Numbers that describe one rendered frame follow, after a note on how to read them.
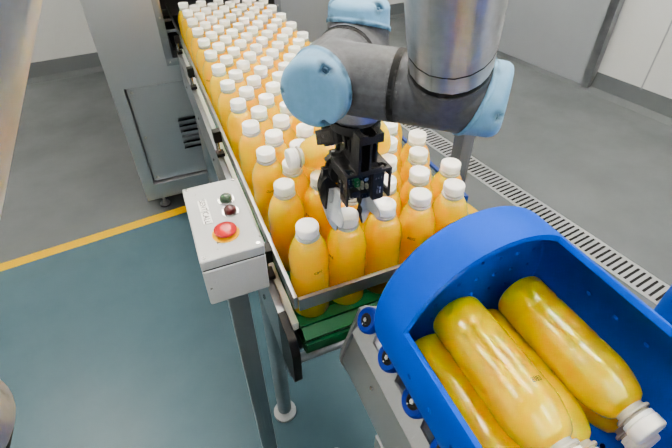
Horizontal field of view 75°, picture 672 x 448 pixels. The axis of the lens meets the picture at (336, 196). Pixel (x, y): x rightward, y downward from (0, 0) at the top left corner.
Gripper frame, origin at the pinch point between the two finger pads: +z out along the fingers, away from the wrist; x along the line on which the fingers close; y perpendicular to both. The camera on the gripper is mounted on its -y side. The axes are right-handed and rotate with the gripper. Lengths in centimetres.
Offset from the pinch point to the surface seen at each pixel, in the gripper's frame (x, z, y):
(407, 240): 11.6, 8.0, 1.9
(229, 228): -19.2, -1.7, -3.1
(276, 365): -12, 75, -24
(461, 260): 2.7, -12.4, 24.9
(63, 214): -91, 109, -180
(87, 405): -76, 109, -57
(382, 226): 5.9, 2.5, 2.0
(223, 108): -10, 5, -60
